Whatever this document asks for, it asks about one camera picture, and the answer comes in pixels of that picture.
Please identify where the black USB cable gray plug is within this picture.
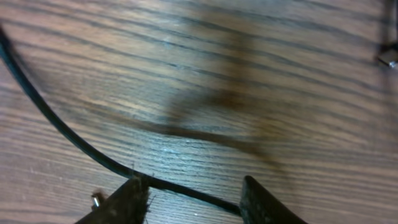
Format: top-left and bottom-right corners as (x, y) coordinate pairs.
(377, 0), (397, 69)

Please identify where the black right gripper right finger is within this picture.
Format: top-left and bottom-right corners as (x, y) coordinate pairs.
(239, 175), (307, 224)

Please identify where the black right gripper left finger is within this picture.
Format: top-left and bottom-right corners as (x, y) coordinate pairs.
(76, 177), (149, 224)

